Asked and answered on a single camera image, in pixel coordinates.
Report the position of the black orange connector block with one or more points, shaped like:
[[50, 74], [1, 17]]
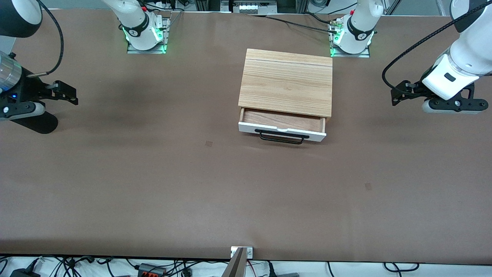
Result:
[[152, 270]]

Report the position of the black vase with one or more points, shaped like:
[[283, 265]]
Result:
[[42, 125]]

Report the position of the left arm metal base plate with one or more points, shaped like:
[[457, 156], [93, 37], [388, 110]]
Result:
[[364, 55]]

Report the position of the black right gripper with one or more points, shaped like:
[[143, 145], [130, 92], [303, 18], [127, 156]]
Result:
[[27, 89]]

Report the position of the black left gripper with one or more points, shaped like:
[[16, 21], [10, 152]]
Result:
[[414, 91]]

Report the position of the small metal bracket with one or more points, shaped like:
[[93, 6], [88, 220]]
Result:
[[249, 252]]

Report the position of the white power strip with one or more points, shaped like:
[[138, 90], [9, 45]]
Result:
[[250, 7]]

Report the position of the black plug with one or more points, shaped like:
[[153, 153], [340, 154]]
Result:
[[271, 269]]

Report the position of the grey camera pole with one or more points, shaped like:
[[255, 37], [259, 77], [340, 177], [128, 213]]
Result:
[[236, 267]]

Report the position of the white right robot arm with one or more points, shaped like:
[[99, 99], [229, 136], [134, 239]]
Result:
[[134, 19]]

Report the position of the black power adapter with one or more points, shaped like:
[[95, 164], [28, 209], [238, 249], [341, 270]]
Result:
[[23, 273]]

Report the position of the light wooden drawer cabinet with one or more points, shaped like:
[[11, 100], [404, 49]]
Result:
[[284, 77]]

